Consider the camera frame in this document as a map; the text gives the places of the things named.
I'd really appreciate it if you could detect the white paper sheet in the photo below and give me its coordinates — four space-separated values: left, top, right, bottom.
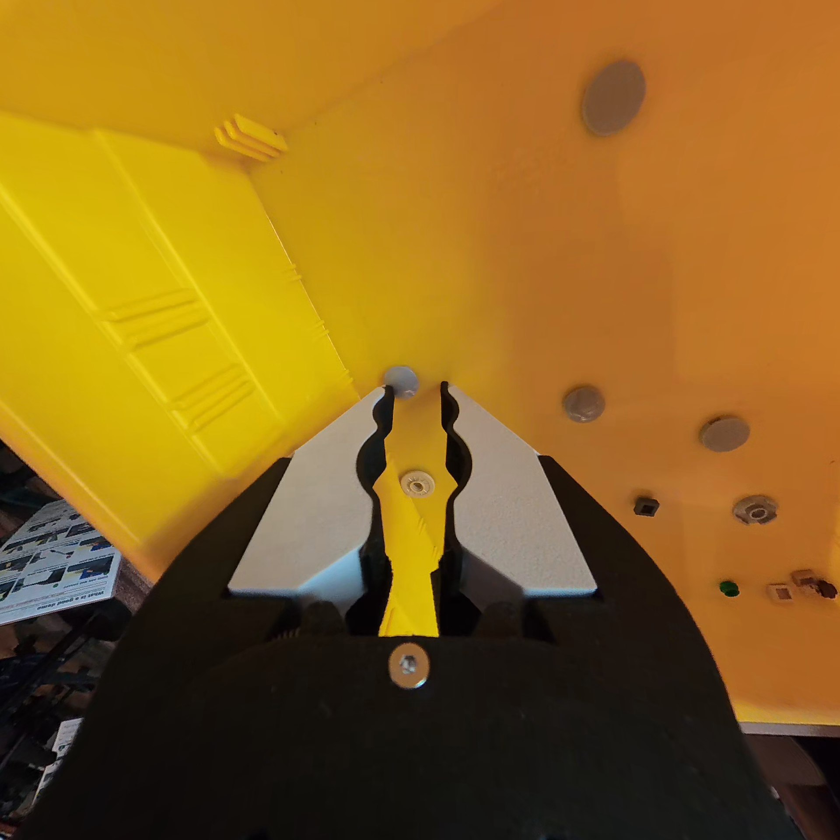
36 718 86 802

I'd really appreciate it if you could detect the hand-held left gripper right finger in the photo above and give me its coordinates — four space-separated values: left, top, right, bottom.
430 381 599 611

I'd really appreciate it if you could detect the yellow plastic bin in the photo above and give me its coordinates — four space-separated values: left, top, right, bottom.
0 0 840 726

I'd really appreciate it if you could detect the grey round holed lego piece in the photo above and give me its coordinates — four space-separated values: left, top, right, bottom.
732 495 779 526

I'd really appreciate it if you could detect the printed picture sheet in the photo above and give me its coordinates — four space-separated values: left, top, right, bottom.
0 499 122 626

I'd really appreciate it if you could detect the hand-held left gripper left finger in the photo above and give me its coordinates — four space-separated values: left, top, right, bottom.
226 384 396 614

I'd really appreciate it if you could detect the grey round lego tile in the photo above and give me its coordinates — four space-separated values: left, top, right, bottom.
562 385 606 424
581 60 647 137
698 415 751 453

